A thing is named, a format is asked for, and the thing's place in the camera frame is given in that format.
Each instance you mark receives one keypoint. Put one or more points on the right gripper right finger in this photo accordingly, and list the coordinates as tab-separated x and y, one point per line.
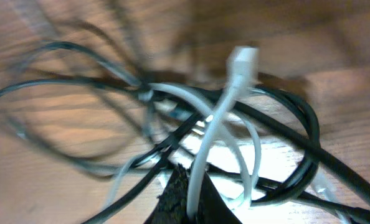
212	209

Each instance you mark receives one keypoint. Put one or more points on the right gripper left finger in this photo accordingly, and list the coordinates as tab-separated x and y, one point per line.
171	207

